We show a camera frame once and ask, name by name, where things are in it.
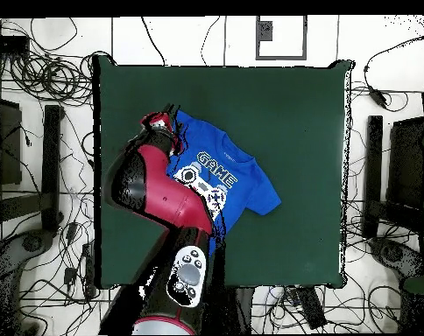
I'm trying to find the blue shirt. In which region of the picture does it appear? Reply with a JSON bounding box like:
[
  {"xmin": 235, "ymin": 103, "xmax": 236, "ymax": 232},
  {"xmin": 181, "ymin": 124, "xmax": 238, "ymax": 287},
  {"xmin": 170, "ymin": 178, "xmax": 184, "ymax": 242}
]
[{"xmin": 164, "ymin": 108, "xmax": 282, "ymax": 256}]

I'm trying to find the flat black box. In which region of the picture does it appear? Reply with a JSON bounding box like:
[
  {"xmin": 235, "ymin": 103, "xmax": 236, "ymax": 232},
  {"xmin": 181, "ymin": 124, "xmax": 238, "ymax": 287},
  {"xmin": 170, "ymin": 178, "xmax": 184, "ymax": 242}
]
[{"xmin": 0, "ymin": 34, "xmax": 31, "ymax": 55}]

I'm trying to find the dark green table cloth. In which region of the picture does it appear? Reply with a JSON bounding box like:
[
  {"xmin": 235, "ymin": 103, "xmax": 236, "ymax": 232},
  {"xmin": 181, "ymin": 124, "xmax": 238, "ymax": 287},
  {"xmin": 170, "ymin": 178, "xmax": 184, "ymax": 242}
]
[{"xmin": 92, "ymin": 53, "xmax": 355, "ymax": 290}]

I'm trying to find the black equipment box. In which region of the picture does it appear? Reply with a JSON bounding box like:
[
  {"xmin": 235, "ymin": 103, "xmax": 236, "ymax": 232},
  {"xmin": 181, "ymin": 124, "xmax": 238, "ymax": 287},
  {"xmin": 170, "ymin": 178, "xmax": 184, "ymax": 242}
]
[
  {"xmin": 0, "ymin": 95, "xmax": 24, "ymax": 186},
  {"xmin": 386, "ymin": 116, "xmax": 424, "ymax": 211}
]

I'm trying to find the black power strip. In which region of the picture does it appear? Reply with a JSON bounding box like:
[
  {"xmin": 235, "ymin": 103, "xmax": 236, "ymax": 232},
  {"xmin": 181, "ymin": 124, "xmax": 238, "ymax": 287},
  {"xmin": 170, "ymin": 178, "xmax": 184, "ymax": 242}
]
[
  {"xmin": 297, "ymin": 286, "xmax": 328, "ymax": 330},
  {"xmin": 81, "ymin": 241, "xmax": 95, "ymax": 298}
]

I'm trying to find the black power adapter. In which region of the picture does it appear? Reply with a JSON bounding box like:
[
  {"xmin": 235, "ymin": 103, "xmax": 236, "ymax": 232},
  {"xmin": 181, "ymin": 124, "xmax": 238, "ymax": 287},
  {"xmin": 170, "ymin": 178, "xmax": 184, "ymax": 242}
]
[{"xmin": 367, "ymin": 85, "xmax": 390, "ymax": 108}]

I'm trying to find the coiled black cable bundle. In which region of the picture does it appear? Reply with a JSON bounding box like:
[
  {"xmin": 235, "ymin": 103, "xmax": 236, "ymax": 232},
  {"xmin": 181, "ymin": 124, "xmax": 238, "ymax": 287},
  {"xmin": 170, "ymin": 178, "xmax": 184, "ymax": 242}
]
[{"xmin": 8, "ymin": 52, "xmax": 94, "ymax": 106}]

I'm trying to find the grey square floor frame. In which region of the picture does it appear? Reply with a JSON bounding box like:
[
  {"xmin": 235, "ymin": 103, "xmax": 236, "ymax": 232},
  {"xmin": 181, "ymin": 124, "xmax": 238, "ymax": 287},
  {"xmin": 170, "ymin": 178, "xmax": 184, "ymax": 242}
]
[{"xmin": 255, "ymin": 15, "xmax": 308, "ymax": 61}]

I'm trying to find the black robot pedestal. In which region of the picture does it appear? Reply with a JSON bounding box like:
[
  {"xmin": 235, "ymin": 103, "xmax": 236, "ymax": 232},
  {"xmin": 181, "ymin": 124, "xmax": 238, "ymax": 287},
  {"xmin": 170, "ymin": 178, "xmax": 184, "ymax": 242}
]
[{"xmin": 225, "ymin": 285, "xmax": 256, "ymax": 335}]

